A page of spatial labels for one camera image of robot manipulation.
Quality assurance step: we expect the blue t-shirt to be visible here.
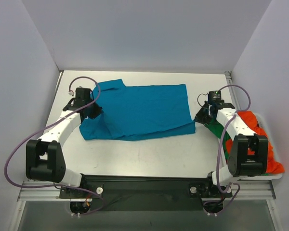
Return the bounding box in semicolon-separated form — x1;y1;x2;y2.
79;79;196;141

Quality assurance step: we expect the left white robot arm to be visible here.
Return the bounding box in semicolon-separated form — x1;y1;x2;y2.
26;88;103;198

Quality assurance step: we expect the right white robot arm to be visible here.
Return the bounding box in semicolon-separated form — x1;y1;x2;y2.
195;90;269;196

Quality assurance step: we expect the green t-shirt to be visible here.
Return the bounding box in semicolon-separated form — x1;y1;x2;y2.
207;121;233;160

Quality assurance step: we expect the orange t-shirt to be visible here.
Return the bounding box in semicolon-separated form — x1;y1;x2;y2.
225;110;286;174

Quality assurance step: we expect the white laundry bin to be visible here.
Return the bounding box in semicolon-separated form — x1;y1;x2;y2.
220;111;285;180

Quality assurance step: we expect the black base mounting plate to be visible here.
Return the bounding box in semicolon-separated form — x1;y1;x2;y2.
59;175;232;214

